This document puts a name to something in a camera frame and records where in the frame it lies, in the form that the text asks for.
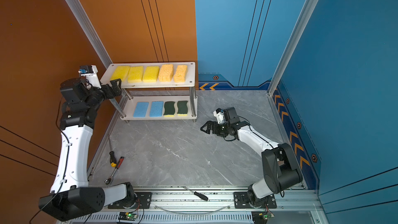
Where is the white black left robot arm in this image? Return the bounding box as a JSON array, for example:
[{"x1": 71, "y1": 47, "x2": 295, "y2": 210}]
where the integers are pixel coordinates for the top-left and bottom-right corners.
[{"x1": 38, "y1": 78, "x2": 137, "y2": 222}]

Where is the left aluminium corner post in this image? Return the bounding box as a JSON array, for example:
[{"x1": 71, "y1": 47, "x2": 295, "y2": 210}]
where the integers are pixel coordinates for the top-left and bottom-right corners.
[{"x1": 65, "y1": 0, "x2": 113, "y2": 68}]

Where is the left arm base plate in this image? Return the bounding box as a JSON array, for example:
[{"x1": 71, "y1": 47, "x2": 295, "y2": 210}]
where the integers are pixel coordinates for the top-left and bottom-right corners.
[{"x1": 107, "y1": 191, "x2": 152, "y2": 210}]

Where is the green yellow scouring sponge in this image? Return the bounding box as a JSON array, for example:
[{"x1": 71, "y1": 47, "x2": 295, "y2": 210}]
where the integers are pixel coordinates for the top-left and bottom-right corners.
[
  {"x1": 177, "y1": 101, "x2": 188, "y2": 116},
  {"x1": 163, "y1": 101, "x2": 176, "y2": 118}
]

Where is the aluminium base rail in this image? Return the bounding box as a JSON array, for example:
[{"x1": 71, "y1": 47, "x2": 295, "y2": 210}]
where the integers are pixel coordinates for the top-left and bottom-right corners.
[{"x1": 70, "y1": 184, "x2": 329, "y2": 224}]

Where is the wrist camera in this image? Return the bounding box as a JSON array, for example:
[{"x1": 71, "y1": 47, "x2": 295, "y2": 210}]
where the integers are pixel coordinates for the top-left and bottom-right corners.
[
  {"x1": 213, "y1": 108, "x2": 226, "y2": 124},
  {"x1": 79, "y1": 65, "x2": 101, "y2": 88}
]

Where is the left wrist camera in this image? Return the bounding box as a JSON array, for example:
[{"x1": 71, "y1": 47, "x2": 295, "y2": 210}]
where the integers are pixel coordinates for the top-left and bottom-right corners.
[{"x1": 79, "y1": 65, "x2": 101, "y2": 88}]

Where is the aluminium corner post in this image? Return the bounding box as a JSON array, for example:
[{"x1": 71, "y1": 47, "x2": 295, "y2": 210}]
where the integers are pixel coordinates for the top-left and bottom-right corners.
[
  {"x1": 267, "y1": 0, "x2": 319, "y2": 96},
  {"x1": 65, "y1": 0, "x2": 113, "y2": 68}
]

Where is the blue sponge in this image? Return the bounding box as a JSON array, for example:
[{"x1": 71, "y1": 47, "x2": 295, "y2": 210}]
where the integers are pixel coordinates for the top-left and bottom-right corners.
[
  {"x1": 149, "y1": 101, "x2": 164, "y2": 118},
  {"x1": 133, "y1": 102, "x2": 149, "y2": 118}
]

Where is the left green circuit board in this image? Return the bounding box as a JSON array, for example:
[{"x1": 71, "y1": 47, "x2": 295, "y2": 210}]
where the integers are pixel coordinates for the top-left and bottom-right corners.
[{"x1": 118, "y1": 212, "x2": 139, "y2": 222}]

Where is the right green circuit board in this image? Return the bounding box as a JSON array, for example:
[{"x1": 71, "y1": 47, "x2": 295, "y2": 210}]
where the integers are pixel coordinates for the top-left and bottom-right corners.
[{"x1": 251, "y1": 212, "x2": 268, "y2": 224}]

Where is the orange yellow sponge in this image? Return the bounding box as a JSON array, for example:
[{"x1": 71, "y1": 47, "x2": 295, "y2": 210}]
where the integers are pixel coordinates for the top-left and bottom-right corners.
[
  {"x1": 173, "y1": 65, "x2": 188, "y2": 83},
  {"x1": 158, "y1": 64, "x2": 174, "y2": 83}
]

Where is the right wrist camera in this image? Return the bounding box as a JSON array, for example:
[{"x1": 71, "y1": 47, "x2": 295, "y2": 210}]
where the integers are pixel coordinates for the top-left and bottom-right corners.
[{"x1": 213, "y1": 108, "x2": 226, "y2": 124}]

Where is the green circuit board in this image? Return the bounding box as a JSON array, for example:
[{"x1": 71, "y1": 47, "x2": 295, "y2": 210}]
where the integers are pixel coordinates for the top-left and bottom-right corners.
[
  {"x1": 118, "y1": 212, "x2": 139, "y2": 222},
  {"x1": 251, "y1": 212, "x2": 268, "y2": 224}
]

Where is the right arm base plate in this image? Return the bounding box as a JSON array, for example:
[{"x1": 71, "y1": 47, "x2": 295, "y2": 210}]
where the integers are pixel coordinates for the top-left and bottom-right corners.
[{"x1": 233, "y1": 191, "x2": 277, "y2": 209}]

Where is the right aluminium corner post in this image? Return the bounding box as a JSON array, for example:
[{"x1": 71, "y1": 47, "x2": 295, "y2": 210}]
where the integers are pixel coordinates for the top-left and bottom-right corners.
[{"x1": 267, "y1": 0, "x2": 319, "y2": 96}]

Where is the white two-tier shelf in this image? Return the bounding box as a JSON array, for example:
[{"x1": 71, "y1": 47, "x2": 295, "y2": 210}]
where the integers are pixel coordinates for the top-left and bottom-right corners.
[{"x1": 114, "y1": 62, "x2": 198, "y2": 121}]

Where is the black yellow handled screwdriver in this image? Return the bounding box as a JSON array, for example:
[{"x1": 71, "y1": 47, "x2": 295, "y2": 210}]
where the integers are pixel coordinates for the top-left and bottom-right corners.
[{"x1": 108, "y1": 135, "x2": 117, "y2": 168}]

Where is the red yellow handled wrench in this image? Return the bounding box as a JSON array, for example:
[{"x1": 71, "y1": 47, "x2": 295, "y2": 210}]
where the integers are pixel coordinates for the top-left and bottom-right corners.
[{"x1": 104, "y1": 157, "x2": 124, "y2": 185}]

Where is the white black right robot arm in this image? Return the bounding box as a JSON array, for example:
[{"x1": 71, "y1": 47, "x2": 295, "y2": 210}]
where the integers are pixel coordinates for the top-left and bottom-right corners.
[{"x1": 200, "y1": 107, "x2": 303, "y2": 208}]

